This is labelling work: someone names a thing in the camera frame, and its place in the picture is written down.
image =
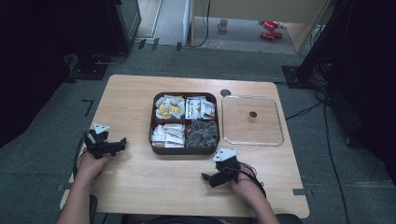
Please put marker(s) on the grey round table cap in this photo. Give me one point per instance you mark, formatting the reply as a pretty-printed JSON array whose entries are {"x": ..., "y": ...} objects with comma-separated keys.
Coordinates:
[{"x": 225, "y": 92}]

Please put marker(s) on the black tape strip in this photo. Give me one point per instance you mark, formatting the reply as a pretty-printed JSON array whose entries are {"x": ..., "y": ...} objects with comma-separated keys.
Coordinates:
[
  {"x": 142, "y": 44},
  {"x": 179, "y": 46},
  {"x": 155, "y": 44}
]

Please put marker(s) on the light wooden cabinet frame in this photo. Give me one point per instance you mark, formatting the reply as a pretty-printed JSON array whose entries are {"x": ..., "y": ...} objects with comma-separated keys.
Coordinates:
[{"x": 243, "y": 7}]

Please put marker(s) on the pile of yellow-white packets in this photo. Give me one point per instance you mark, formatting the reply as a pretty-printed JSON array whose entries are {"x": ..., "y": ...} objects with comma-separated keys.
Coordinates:
[{"x": 169, "y": 107}]

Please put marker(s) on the grey table edge tape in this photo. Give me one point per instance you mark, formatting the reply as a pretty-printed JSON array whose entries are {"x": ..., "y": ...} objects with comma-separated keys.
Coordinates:
[
  {"x": 302, "y": 191},
  {"x": 63, "y": 186}
]

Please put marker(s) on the pile of white-brown packets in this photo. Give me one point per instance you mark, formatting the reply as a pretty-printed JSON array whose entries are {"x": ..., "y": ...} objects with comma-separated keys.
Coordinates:
[{"x": 168, "y": 135}]

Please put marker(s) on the brown four-compartment tray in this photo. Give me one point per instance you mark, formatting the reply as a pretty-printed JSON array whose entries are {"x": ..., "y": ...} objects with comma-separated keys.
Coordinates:
[{"x": 184, "y": 151}]

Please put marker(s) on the pile of dark grey packets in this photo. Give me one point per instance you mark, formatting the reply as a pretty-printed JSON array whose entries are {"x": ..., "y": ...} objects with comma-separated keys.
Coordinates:
[{"x": 202, "y": 133}]

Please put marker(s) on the person's right hand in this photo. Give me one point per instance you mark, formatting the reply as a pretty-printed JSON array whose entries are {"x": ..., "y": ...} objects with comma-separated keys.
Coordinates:
[{"x": 246, "y": 186}]

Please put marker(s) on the black slanted stand with base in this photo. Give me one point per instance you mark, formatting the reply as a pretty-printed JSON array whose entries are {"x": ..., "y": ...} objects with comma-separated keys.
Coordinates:
[{"x": 314, "y": 46}]

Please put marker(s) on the clear lid with knob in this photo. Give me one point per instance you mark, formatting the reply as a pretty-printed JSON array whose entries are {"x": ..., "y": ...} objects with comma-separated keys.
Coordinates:
[{"x": 239, "y": 130}]

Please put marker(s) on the pile of white green-red packets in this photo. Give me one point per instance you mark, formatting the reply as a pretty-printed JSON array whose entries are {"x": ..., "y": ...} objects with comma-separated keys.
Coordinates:
[{"x": 200, "y": 108}]

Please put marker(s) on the dark cabinet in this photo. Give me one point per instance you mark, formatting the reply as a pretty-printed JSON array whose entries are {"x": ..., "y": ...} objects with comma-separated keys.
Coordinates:
[{"x": 127, "y": 21}]

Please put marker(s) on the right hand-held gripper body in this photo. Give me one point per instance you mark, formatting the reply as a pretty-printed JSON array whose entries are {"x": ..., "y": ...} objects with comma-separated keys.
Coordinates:
[{"x": 228, "y": 166}]

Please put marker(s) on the grey mug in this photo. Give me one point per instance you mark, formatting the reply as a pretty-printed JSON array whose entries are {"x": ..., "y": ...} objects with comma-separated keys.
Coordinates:
[{"x": 223, "y": 25}]

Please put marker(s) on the red can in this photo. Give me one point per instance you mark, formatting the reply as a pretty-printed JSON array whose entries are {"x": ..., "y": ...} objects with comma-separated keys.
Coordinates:
[
  {"x": 270, "y": 35},
  {"x": 270, "y": 25}
]

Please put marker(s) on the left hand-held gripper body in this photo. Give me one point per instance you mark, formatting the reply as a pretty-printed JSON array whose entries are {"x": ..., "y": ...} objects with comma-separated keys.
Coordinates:
[{"x": 99, "y": 144}]

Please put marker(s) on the person's left hand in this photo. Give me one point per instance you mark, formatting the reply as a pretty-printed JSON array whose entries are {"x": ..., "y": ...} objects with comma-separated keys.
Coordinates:
[{"x": 90, "y": 166}]

